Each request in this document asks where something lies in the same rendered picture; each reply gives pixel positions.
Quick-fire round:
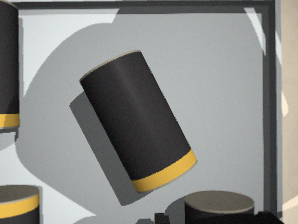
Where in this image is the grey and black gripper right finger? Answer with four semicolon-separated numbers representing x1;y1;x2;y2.
254;211;284;224

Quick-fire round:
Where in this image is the black battery with gold end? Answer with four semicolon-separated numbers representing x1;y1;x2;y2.
0;185;40;224
185;190;254;224
79;50;198;194
0;0;20;129

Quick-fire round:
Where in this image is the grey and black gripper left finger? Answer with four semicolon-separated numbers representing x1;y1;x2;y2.
154;213;170;224

